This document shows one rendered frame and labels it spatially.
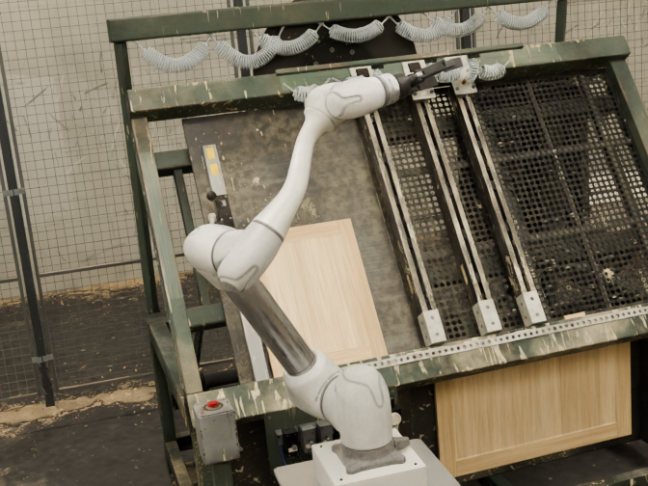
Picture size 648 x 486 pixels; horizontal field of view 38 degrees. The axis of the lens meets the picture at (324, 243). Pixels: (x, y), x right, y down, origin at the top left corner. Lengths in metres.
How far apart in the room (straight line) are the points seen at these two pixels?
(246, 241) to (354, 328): 1.16
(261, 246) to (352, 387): 0.54
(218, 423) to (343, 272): 0.83
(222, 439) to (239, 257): 0.87
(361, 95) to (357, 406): 0.88
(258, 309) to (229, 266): 0.28
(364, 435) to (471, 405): 1.22
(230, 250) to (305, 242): 1.16
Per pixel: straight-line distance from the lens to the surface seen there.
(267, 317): 2.70
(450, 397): 3.87
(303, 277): 3.55
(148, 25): 4.12
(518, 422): 4.06
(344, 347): 3.49
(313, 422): 3.40
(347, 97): 2.60
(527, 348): 3.68
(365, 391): 2.72
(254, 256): 2.43
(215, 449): 3.14
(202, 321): 3.50
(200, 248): 2.56
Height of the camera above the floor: 2.15
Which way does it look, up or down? 14 degrees down
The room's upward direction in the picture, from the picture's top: 5 degrees counter-clockwise
